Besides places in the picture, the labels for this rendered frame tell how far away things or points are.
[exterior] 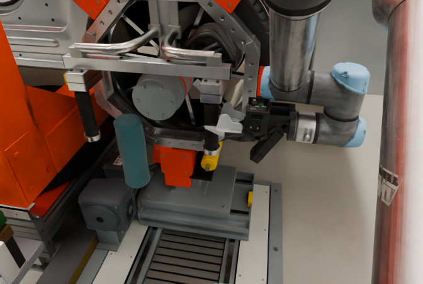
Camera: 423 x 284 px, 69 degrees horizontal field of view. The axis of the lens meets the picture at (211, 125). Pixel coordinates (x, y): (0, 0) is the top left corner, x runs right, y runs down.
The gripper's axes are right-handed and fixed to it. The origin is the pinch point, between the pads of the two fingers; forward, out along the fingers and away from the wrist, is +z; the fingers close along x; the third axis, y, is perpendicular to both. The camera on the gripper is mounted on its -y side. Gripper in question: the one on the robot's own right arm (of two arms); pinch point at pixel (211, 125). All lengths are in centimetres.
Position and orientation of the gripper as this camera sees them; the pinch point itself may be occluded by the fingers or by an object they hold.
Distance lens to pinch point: 77.7
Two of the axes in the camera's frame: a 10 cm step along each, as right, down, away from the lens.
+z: -9.8, -1.0, 1.5
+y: 0.0, -8.4, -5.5
